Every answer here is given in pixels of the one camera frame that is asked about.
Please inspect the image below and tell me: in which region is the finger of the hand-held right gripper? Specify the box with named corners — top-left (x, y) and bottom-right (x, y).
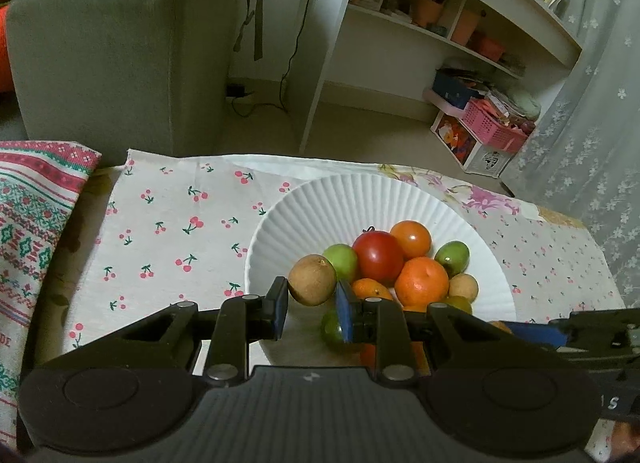
top-left (505, 309), bottom-right (640, 347)
top-left (565, 332), bottom-right (640, 360)

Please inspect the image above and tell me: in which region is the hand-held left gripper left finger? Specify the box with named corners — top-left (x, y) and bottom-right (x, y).
top-left (50, 277), bottom-right (290, 386)

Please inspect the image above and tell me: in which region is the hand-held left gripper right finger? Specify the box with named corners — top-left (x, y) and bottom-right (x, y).
top-left (336, 280), bottom-right (566, 386)

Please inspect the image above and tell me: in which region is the orange tangerine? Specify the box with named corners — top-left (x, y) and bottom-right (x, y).
top-left (350, 278), bottom-right (395, 301)
top-left (394, 256), bottom-right (451, 307)

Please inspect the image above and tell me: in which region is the orange tomato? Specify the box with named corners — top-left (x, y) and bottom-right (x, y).
top-left (390, 220), bottom-right (432, 258)
top-left (359, 343), bottom-right (431, 376)

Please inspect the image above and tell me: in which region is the red tomato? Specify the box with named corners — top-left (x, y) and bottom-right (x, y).
top-left (352, 228), bottom-right (405, 285)

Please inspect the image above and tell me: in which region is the white ribbed plate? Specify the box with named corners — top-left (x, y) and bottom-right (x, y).
top-left (244, 173), bottom-right (516, 369)

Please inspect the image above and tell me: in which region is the cherry print tablecloth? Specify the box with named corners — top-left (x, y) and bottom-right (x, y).
top-left (62, 148), bottom-right (626, 379)

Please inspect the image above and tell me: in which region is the pink floral cloth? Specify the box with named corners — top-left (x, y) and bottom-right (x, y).
top-left (375, 163), bottom-right (586, 229)

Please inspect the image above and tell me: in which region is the white lace curtain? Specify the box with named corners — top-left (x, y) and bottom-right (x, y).
top-left (500, 0), bottom-right (640, 309)

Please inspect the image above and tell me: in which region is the white picture storage box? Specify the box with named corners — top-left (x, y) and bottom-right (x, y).
top-left (431, 110), bottom-right (513, 176)

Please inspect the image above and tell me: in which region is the pink plastic basket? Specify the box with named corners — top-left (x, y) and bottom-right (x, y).
top-left (462, 98), bottom-right (536, 154)

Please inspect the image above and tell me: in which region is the white bookshelf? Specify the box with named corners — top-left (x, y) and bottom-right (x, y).
top-left (299, 0), bottom-right (583, 156)

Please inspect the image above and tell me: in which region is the blue storage box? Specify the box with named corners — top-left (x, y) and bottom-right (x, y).
top-left (432, 68), bottom-right (476, 109)

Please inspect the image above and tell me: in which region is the striped patterned pillow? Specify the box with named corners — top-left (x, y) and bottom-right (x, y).
top-left (0, 140), bottom-right (103, 439)

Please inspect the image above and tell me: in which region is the terracotta pot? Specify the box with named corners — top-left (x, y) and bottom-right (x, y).
top-left (472, 30), bottom-right (506, 61)
top-left (450, 8), bottom-right (481, 44)
top-left (412, 0), bottom-right (446, 29)

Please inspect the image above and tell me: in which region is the grey sofa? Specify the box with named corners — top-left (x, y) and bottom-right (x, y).
top-left (0, 0), bottom-right (268, 166)

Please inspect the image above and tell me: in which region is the black cable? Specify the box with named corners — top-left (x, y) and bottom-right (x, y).
top-left (227, 0), bottom-right (333, 116)

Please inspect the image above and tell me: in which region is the dark bag strap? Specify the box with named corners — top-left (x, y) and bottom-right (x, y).
top-left (232, 0), bottom-right (268, 61)

